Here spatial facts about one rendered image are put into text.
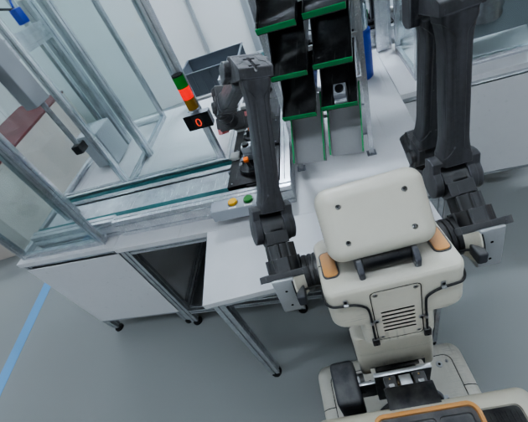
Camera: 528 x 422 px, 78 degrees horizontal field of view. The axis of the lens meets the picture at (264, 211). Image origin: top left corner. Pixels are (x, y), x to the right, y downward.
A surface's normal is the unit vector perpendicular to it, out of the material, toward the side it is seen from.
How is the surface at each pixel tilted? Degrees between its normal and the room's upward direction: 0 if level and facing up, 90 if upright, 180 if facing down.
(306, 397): 0
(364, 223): 48
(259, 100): 71
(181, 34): 90
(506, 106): 90
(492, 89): 90
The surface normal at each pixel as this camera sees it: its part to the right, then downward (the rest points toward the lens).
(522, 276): -0.30, -0.67
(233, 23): 0.07, 0.69
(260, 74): 0.27, 0.30
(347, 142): -0.36, 0.04
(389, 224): -0.15, 0.06
